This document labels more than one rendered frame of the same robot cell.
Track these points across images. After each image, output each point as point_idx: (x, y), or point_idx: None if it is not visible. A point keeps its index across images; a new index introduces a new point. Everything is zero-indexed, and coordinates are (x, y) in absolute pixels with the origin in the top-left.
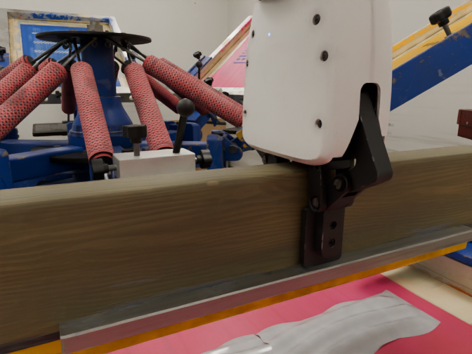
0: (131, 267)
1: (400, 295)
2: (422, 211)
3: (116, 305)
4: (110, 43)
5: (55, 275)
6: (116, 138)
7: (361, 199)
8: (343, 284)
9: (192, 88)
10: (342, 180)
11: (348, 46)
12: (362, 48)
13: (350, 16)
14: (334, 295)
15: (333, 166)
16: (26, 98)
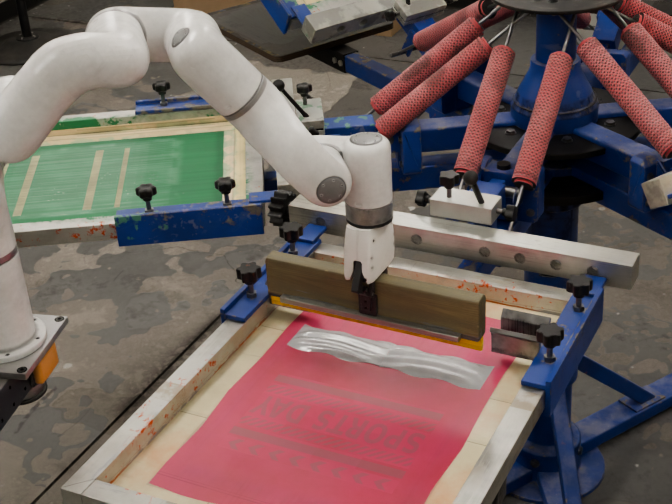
0: (301, 286)
1: (494, 372)
2: (428, 315)
3: (297, 295)
4: None
5: (282, 280)
6: None
7: (389, 297)
8: (481, 351)
9: (619, 95)
10: None
11: (347, 248)
12: (352, 250)
13: (348, 240)
14: (463, 353)
15: (362, 281)
16: (442, 80)
